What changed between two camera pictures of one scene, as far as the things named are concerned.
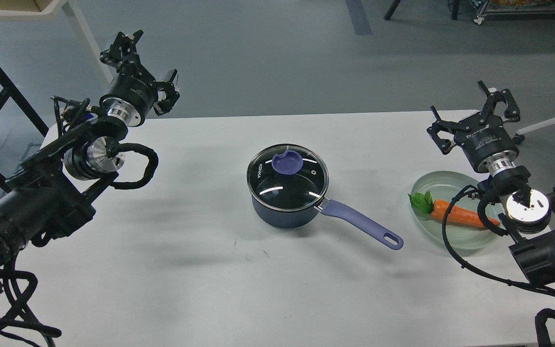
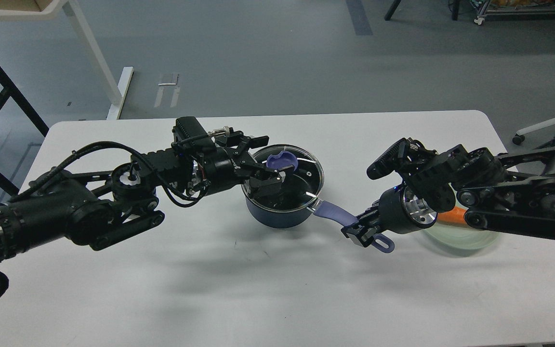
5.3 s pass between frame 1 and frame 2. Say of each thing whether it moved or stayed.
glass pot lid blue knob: moved
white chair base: stayed
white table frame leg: stayed
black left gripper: moved
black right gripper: moved
